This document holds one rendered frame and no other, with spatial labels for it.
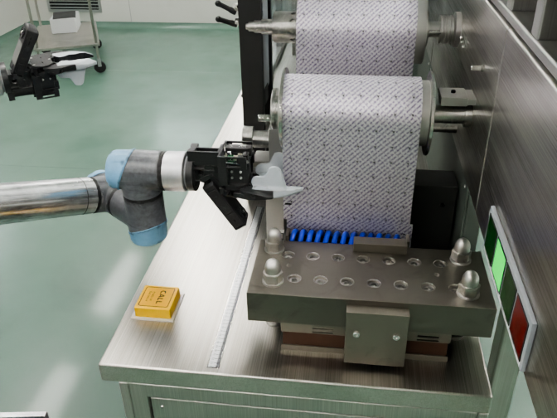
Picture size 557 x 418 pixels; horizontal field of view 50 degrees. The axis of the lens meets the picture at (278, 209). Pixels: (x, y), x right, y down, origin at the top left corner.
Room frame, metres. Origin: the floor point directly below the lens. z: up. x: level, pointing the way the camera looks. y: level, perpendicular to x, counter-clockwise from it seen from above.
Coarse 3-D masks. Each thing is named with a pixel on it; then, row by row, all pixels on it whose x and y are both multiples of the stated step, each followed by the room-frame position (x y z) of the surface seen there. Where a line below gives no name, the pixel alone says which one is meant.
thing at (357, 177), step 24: (288, 144) 0.97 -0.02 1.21; (312, 144) 0.97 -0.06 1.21; (336, 144) 0.96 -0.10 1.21; (360, 144) 0.96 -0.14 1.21; (384, 144) 0.95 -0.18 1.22; (408, 144) 0.94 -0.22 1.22; (288, 168) 0.97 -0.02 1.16; (312, 168) 0.97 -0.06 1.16; (336, 168) 0.96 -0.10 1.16; (360, 168) 0.96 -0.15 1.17; (384, 168) 0.95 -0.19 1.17; (408, 168) 0.94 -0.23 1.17; (312, 192) 0.97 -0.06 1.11; (336, 192) 0.96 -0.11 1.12; (360, 192) 0.95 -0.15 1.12; (384, 192) 0.95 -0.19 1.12; (408, 192) 0.94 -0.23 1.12; (288, 216) 0.97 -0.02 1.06; (312, 216) 0.97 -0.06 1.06; (336, 216) 0.96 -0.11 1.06; (360, 216) 0.95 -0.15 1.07; (384, 216) 0.95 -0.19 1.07; (408, 216) 0.94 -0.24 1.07
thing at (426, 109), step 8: (280, 80) 1.03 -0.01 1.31; (424, 80) 1.01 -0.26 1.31; (424, 88) 0.98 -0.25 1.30; (424, 96) 0.97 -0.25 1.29; (424, 104) 0.96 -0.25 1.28; (424, 112) 0.95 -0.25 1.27; (424, 120) 0.95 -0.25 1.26; (424, 128) 0.95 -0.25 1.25; (424, 136) 0.95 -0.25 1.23; (424, 144) 0.97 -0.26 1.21
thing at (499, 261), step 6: (498, 240) 0.66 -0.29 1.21; (498, 246) 0.65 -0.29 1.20; (498, 252) 0.65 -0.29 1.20; (498, 258) 0.64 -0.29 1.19; (504, 258) 0.62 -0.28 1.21; (498, 264) 0.64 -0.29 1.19; (504, 264) 0.61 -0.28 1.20; (492, 270) 0.66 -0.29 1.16; (498, 270) 0.63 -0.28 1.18; (498, 276) 0.63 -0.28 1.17; (498, 282) 0.62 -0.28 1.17; (498, 288) 0.62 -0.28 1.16
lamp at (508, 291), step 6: (510, 276) 0.58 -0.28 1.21; (504, 282) 0.60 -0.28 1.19; (510, 282) 0.58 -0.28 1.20; (504, 288) 0.59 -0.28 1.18; (510, 288) 0.57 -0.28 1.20; (504, 294) 0.59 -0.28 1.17; (510, 294) 0.57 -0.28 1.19; (504, 300) 0.58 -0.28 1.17; (510, 300) 0.56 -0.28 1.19; (504, 306) 0.58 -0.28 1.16; (510, 306) 0.56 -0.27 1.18; (510, 312) 0.55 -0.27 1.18
